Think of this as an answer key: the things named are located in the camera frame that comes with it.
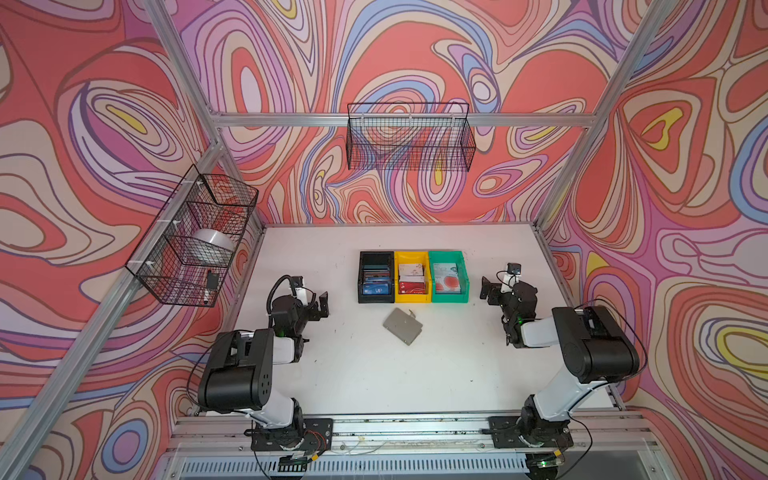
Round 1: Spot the grey card holder wallet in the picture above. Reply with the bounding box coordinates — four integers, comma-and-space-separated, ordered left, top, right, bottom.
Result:
383, 308, 423, 346

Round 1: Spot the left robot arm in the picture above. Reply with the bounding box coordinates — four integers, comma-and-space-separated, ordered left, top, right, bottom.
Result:
196, 275, 329, 435

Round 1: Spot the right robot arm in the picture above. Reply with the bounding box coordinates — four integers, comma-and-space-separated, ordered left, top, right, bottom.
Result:
480, 274, 641, 445

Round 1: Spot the card in green bin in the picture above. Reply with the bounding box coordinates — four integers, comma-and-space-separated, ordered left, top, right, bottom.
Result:
432, 262, 461, 294

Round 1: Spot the blue VIP card in bin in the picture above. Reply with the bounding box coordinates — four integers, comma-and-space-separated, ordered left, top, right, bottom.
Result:
362, 265, 392, 296

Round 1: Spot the green plastic bin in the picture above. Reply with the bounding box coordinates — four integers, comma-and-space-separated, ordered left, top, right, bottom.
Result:
428, 250, 470, 304

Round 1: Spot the black plastic bin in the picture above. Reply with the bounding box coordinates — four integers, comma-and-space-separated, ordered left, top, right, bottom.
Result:
357, 251, 395, 304

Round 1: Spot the yellow plastic bin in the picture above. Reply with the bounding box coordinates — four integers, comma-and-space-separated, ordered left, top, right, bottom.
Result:
394, 251, 432, 303

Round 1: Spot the silver tape roll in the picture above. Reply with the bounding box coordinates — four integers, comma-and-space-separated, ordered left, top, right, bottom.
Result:
192, 228, 235, 251

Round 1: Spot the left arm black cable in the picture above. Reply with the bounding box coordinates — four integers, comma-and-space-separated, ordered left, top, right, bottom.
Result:
266, 274, 301, 313

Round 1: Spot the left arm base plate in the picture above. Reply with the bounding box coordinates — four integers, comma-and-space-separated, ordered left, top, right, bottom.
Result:
244, 417, 334, 455

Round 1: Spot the left wire basket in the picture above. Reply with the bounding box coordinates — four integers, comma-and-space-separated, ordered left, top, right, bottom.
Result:
125, 166, 259, 308

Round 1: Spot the wire basket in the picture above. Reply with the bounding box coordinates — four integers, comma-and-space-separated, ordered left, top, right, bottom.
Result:
346, 100, 476, 172
125, 166, 259, 308

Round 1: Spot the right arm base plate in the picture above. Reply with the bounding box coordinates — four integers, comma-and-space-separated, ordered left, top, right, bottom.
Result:
481, 416, 573, 450

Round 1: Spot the back wire basket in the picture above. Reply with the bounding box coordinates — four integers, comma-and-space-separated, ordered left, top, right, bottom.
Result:
346, 100, 476, 172

